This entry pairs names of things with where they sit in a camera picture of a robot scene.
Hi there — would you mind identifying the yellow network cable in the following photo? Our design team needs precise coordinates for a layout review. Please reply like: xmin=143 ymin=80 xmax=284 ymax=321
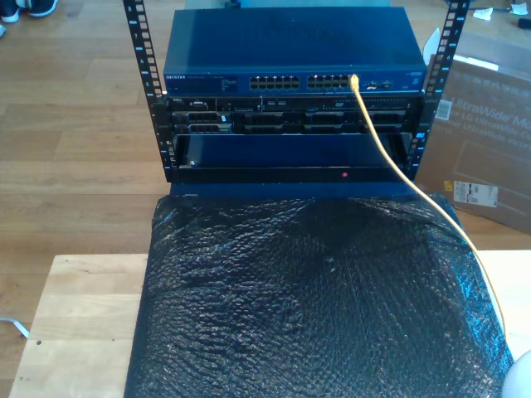
xmin=348 ymin=73 xmax=508 ymax=339

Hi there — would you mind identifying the blue rack shelf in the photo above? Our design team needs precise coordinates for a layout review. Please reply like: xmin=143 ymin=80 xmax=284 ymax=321
xmin=168 ymin=133 xmax=418 ymax=200

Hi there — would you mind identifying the black rack server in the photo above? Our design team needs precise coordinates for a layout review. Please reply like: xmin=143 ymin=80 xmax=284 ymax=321
xmin=165 ymin=95 xmax=425 ymax=136

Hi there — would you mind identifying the black bubble wrap mat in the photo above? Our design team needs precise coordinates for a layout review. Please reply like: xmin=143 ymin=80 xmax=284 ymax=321
xmin=123 ymin=193 xmax=515 ymax=398

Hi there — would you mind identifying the white paper tag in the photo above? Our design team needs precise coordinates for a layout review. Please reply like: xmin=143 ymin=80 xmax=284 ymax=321
xmin=422 ymin=27 xmax=441 ymax=57

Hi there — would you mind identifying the brown cardboard monitor box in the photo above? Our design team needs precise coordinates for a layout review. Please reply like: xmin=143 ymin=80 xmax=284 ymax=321
xmin=414 ymin=30 xmax=531 ymax=234

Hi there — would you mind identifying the white metal leg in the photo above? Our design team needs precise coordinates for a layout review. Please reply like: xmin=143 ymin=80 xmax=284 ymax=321
xmin=0 ymin=316 xmax=32 ymax=339

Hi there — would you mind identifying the person's shoe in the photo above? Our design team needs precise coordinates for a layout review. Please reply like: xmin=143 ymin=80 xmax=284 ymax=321
xmin=0 ymin=0 xmax=21 ymax=24
xmin=27 ymin=0 xmax=61 ymax=19

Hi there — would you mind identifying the blue network switch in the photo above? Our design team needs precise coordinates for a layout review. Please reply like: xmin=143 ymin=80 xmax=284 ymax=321
xmin=162 ymin=7 xmax=429 ymax=98

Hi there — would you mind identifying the black perforated rack post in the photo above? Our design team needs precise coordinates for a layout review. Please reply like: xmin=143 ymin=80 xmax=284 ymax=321
xmin=121 ymin=0 xmax=176 ymax=184
xmin=403 ymin=0 xmax=472 ymax=176

